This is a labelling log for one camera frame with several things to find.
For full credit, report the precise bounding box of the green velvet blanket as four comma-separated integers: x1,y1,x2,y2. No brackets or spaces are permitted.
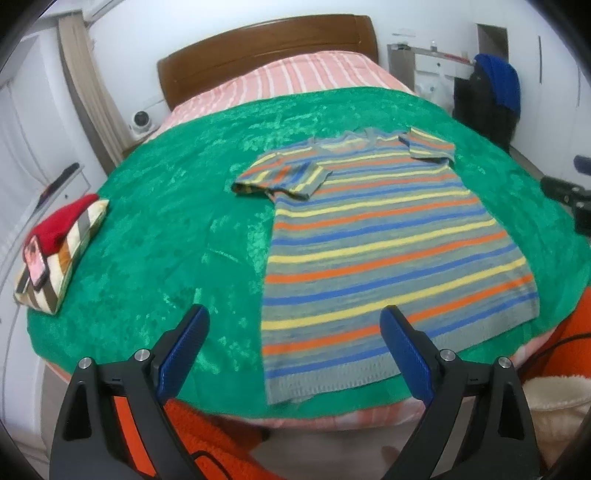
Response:
27,87,590,419

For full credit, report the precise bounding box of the white security camera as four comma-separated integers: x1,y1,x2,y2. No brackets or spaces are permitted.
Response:
128,110,153,139

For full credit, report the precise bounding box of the white desk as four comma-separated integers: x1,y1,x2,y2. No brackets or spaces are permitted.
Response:
388,44,474,113

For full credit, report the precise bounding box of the blue garment on chair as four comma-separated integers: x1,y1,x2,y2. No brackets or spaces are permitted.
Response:
475,53,521,116

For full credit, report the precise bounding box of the brown wooden headboard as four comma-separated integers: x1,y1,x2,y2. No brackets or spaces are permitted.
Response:
157,14,379,109

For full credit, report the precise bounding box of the orange fleece clothing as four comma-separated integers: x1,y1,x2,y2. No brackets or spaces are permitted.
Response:
112,285,591,480

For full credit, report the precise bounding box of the striped knit t-shirt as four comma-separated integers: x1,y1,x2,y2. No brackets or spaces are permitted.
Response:
232,127,540,404

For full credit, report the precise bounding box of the pink striped bed sheet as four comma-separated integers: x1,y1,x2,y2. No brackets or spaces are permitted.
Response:
150,51,412,139

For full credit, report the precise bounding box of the smartphone with pink case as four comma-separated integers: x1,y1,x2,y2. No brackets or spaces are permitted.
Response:
23,235,49,291

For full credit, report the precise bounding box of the red knit garment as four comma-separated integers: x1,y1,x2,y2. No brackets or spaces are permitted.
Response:
23,193,99,256

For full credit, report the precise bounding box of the beige curtain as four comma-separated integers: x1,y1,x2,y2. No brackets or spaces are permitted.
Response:
57,13,133,175

